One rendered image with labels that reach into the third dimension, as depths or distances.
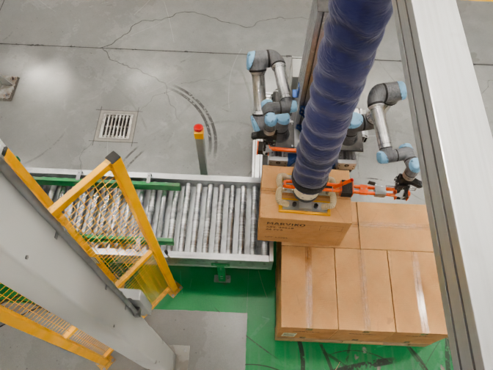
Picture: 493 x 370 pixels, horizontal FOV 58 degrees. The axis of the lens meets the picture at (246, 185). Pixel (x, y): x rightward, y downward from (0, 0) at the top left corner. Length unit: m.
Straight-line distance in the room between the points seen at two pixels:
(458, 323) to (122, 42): 5.01
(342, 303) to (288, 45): 3.11
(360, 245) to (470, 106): 2.64
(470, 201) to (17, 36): 5.50
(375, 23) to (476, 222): 1.07
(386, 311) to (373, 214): 0.75
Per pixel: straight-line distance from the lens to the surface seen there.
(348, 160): 3.28
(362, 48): 1.80
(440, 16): 1.09
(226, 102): 4.75
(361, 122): 3.14
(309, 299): 3.30
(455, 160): 0.86
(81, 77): 5.23
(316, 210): 2.92
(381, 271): 3.48
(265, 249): 3.36
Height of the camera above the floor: 3.71
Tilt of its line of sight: 62 degrees down
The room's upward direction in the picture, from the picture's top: 3 degrees clockwise
